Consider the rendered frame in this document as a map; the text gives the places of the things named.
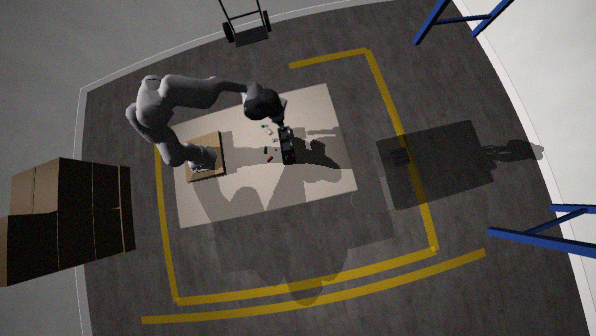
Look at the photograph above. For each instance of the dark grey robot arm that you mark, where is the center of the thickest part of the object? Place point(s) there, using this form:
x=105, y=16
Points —
x=157, y=97

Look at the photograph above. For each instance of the black rack of bins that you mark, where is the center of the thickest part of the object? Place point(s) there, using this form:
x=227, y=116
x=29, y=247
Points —
x=286, y=143

